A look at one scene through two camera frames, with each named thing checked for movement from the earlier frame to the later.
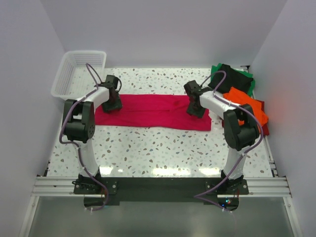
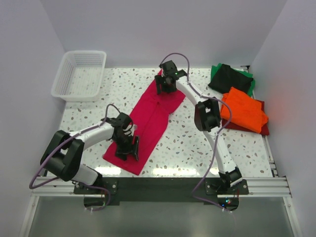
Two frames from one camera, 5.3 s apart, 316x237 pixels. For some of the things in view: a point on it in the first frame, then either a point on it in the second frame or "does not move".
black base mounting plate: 159,190 does not move
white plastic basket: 80,72 does not move
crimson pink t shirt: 169,112 -> 150,117
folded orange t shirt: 241,98 does not move
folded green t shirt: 215,68 does not move
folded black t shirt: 233,78 does not move
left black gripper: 117,105 -> 121,152
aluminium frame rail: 63,187 does not move
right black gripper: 190,111 -> 159,79
